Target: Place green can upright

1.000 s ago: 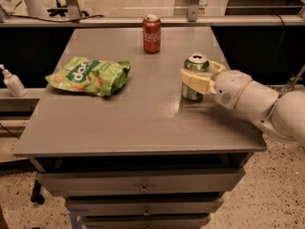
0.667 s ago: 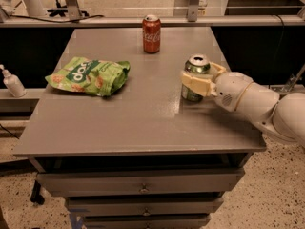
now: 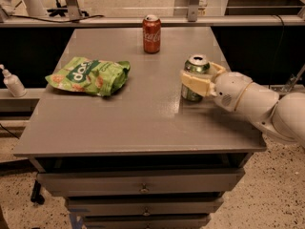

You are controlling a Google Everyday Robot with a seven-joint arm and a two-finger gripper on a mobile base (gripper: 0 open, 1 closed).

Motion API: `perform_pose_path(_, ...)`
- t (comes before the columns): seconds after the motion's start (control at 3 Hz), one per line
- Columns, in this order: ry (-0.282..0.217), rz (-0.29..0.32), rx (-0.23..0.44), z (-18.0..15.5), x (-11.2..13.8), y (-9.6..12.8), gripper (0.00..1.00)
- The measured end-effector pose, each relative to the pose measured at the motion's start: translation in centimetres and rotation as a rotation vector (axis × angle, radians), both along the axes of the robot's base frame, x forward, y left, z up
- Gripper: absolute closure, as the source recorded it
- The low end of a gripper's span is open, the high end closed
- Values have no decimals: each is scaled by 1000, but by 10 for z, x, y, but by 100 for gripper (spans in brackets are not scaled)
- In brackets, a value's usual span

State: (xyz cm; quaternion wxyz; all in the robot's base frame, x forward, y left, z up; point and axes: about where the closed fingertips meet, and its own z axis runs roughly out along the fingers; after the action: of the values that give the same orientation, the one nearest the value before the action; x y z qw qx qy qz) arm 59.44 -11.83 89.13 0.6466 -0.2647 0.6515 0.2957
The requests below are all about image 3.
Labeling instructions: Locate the black cable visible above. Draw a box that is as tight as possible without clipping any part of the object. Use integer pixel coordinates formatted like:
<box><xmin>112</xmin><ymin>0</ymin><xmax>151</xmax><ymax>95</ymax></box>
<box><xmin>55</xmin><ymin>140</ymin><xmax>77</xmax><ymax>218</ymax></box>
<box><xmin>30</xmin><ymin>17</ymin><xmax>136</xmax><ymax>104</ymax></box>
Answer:
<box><xmin>9</xmin><ymin>13</ymin><xmax>106</xmax><ymax>24</ymax></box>

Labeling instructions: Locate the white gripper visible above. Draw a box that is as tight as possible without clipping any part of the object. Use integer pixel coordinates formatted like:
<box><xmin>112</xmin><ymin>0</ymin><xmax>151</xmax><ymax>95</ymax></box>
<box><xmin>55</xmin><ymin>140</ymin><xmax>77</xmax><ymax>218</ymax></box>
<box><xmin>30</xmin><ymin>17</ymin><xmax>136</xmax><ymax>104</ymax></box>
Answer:
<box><xmin>180</xmin><ymin>62</ymin><xmax>253</xmax><ymax>112</ymax></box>

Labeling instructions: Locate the grey metal post left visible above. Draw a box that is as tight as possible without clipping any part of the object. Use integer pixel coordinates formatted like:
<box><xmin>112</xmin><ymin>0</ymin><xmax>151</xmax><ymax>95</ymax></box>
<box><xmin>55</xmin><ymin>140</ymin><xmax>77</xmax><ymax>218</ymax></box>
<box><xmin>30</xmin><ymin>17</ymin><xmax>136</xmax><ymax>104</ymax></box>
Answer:
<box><xmin>65</xmin><ymin>0</ymin><xmax>83</xmax><ymax>21</ymax></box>

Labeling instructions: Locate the green soda can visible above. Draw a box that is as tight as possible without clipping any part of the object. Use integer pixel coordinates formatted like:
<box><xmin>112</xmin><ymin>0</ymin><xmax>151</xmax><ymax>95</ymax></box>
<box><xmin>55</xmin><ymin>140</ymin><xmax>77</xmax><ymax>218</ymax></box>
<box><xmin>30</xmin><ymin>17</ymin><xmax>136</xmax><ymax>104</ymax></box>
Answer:
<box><xmin>181</xmin><ymin>54</ymin><xmax>210</xmax><ymax>102</ymax></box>

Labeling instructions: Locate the grey metal post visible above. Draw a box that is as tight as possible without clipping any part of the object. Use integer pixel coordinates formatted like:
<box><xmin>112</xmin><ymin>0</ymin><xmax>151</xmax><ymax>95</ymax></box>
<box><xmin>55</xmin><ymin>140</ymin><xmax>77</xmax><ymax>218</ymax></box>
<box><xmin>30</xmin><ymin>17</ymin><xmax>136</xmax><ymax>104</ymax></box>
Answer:
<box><xmin>65</xmin><ymin>0</ymin><xmax>83</xmax><ymax>21</ymax></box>
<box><xmin>187</xmin><ymin>0</ymin><xmax>199</xmax><ymax>22</ymax></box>

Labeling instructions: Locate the grey metal post right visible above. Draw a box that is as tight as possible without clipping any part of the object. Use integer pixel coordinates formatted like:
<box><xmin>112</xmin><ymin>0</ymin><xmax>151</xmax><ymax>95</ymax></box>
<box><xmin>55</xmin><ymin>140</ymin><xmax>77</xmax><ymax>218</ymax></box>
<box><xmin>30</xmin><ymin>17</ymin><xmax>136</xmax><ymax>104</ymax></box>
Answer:
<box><xmin>187</xmin><ymin>0</ymin><xmax>199</xmax><ymax>22</ymax></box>

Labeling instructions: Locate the red Coca-Cola can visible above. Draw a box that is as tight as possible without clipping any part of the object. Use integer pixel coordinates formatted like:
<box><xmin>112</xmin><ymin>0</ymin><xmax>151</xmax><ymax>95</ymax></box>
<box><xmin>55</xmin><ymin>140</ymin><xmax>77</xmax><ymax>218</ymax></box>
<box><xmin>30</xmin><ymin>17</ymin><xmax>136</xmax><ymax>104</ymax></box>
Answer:
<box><xmin>142</xmin><ymin>14</ymin><xmax>161</xmax><ymax>53</ymax></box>

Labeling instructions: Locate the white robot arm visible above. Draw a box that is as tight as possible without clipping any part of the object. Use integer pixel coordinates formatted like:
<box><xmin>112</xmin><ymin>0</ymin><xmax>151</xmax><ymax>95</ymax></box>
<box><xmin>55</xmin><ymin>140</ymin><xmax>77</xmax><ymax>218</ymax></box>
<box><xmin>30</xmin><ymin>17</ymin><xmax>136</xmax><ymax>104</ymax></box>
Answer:
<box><xmin>180</xmin><ymin>62</ymin><xmax>305</xmax><ymax>147</ymax></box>

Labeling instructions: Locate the grey drawer cabinet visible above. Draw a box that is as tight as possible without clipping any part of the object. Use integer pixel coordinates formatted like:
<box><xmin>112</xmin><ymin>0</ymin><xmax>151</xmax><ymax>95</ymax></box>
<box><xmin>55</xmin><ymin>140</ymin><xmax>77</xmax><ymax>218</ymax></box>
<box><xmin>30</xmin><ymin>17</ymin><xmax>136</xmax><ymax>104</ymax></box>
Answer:
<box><xmin>14</xmin><ymin>27</ymin><xmax>266</xmax><ymax>229</ymax></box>

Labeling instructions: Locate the white pump bottle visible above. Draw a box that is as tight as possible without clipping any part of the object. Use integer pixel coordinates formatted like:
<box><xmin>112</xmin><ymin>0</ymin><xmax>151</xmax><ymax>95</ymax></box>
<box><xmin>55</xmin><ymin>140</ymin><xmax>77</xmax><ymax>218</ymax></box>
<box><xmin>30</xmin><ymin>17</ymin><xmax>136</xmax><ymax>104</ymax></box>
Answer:
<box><xmin>0</xmin><ymin>65</ymin><xmax>27</xmax><ymax>97</ymax></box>

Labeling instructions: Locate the green chip bag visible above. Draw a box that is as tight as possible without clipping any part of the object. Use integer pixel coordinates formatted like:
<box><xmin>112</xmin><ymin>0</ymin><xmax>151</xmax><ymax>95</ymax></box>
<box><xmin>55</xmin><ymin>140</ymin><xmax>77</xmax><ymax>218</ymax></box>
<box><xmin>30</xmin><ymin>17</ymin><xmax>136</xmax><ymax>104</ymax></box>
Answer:
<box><xmin>46</xmin><ymin>57</ymin><xmax>131</xmax><ymax>96</ymax></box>

